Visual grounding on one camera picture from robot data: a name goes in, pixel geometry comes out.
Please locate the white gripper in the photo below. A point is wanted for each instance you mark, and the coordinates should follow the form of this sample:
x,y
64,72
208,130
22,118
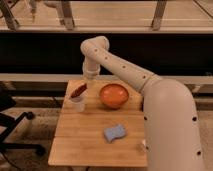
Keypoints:
x,y
89,76

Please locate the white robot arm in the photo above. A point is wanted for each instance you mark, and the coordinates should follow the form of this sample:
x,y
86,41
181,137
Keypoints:
x,y
170,116

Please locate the white ceramic cup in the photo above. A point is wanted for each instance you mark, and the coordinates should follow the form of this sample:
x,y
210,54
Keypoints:
x,y
78,103

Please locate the orange bowl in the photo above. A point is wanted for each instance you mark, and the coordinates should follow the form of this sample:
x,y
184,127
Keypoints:
x,y
113,96

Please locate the blue sponge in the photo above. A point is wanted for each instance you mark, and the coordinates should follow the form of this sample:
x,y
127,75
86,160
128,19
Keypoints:
x,y
114,132

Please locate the wooden table top board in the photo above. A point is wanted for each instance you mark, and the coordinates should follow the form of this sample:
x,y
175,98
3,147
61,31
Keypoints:
x,y
79,137

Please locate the black office chair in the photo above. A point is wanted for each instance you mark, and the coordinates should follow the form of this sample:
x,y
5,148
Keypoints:
x,y
10,123

